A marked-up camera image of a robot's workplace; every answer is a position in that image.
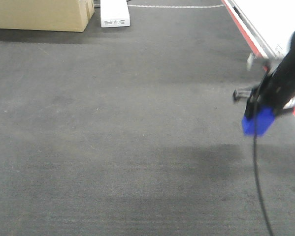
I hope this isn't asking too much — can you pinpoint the black cable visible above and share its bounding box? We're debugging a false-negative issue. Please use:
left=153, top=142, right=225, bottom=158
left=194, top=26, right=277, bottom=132
left=252, top=98, right=276, bottom=236

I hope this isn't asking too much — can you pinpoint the white cardboard box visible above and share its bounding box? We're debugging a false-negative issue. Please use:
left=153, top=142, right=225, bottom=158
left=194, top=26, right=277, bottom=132
left=100, top=0, right=131, bottom=28

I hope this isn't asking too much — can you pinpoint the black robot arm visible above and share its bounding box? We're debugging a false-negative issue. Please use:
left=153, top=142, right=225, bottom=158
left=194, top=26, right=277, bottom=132
left=244, top=31, right=295, bottom=120

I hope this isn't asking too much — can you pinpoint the brown cardboard box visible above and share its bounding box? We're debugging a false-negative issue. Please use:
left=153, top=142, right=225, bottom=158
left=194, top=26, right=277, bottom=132
left=0, top=0, right=95, bottom=32

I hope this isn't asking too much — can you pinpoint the blue plastic bottle-shaped part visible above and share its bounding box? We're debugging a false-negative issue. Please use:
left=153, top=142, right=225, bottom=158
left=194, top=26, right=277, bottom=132
left=241, top=107, right=275, bottom=137

